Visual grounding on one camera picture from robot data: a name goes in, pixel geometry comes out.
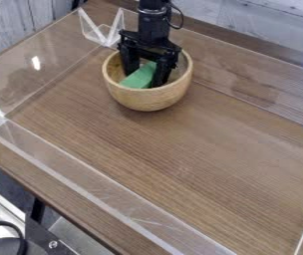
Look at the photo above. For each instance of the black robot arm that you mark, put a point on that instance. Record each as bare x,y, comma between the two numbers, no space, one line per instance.
154,4

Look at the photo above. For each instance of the clear acrylic tray wall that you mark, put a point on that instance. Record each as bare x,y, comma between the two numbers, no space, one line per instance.
198,180

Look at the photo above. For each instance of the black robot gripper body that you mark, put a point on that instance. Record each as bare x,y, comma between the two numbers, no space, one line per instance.
150,38

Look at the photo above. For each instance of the black metal base plate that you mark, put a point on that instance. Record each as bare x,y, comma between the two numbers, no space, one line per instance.
43,242

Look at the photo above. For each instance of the clear acrylic corner bracket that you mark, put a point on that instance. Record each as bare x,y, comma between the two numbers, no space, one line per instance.
103,34

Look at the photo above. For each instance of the green rectangular block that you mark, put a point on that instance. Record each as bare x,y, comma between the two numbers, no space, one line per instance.
141,78

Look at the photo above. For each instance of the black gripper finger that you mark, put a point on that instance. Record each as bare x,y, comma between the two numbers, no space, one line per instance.
165,65
132,60

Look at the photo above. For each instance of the light wooden bowl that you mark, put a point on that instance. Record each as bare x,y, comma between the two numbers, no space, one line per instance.
148,100

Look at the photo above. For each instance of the black metal table leg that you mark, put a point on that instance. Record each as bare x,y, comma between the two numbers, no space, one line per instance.
38,210

